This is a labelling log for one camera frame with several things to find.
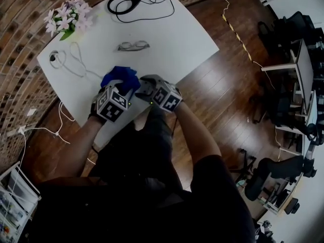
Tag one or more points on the white metal shelf rack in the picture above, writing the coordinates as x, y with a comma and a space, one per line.
15, 204

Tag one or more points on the white wall charger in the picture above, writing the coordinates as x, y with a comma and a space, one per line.
21, 129

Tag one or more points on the blue cloth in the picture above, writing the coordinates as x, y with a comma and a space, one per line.
124, 76

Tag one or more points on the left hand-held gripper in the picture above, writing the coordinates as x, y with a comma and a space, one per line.
111, 107

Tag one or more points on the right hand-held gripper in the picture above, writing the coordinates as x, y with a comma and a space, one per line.
167, 97

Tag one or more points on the yellow black striped tape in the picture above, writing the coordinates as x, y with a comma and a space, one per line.
238, 38

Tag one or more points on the person's right forearm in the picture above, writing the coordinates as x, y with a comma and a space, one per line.
197, 138

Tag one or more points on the person's body in black clothing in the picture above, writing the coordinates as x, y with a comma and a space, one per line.
146, 194

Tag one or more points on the white wall socket plate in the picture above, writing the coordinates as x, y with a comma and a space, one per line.
31, 112

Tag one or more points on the white office desk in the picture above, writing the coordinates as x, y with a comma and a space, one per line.
305, 72

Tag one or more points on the thin-framed eyeglasses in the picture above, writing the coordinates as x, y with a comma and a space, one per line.
132, 45

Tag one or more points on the black office chair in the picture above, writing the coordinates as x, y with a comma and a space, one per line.
291, 26
278, 168

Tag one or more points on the pink flowers in pot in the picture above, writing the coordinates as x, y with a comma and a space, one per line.
68, 16

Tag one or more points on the person's left forearm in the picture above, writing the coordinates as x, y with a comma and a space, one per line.
78, 148

